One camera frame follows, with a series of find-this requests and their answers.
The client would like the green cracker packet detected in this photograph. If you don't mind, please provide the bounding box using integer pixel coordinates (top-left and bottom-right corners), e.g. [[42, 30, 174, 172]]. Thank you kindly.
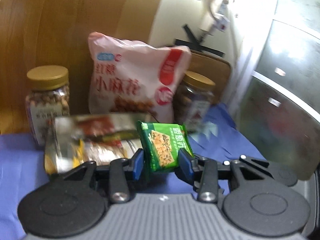
[[136, 121, 194, 172]]

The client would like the dark sheep-print tin box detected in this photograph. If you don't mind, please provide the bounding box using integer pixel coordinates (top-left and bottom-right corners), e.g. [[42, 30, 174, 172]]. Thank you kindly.
[[44, 113, 156, 174]]

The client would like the blue patterned tablecloth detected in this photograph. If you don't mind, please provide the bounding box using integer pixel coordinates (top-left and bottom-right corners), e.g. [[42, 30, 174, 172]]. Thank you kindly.
[[1, 103, 263, 239]]

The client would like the left gold-lid nut jar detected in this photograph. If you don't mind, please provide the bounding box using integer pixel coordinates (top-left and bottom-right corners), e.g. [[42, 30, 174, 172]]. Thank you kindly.
[[25, 65, 69, 147]]

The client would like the gold-lid nut jar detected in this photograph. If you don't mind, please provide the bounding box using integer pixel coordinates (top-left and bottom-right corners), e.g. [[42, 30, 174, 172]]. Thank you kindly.
[[25, 65, 69, 147], [172, 70, 215, 132]]

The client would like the right gold-lid nut jar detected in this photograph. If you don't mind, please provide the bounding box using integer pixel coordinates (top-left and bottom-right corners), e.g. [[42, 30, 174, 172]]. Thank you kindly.
[[172, 70, 215, 132]]

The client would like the pink twisted-dough snack bag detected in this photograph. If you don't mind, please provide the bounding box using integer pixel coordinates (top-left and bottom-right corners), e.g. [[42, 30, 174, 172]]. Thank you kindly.
[[88, 32, 191, 123]]

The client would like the brown wooden board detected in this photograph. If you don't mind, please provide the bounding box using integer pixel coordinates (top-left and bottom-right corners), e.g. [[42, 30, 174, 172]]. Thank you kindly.
[[188, 50, 232, 105]]

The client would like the white power strip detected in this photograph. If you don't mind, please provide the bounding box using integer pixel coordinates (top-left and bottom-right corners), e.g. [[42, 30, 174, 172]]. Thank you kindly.
[[200, 0, 229, 36]]

